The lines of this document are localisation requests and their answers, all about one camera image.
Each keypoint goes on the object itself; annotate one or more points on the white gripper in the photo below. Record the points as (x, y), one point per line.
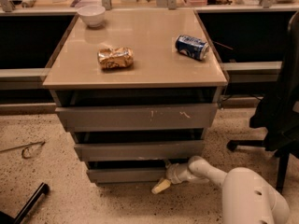
(173, 174)

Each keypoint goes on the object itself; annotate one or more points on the grey bottom drawer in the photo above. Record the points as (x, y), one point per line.
(106, 172)

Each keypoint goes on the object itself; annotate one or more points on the grey drawer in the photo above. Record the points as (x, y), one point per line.
(138, 151)
(106, 172)
(136, 117)

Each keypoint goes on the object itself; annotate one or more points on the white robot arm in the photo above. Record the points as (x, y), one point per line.
(246, 198)

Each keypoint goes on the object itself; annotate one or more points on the grey middle drawer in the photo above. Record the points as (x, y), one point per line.
(138, 151)

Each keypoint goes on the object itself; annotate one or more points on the grey drawer cabinet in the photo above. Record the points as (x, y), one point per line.
(159, 76)

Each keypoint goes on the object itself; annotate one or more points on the grey top drawer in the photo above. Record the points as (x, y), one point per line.
(136, 117)

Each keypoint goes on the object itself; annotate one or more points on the black chair leg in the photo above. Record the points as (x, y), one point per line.
(43, 189)

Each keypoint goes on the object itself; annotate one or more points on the crumpled gold chip bag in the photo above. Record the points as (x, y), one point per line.
(115, 58)

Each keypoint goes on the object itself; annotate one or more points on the black office chair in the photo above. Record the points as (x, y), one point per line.
(278, 110)

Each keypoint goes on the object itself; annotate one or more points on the blue soda can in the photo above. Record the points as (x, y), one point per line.
(192, 47)

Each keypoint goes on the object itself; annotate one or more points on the white bowl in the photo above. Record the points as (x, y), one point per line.
(92, 15)

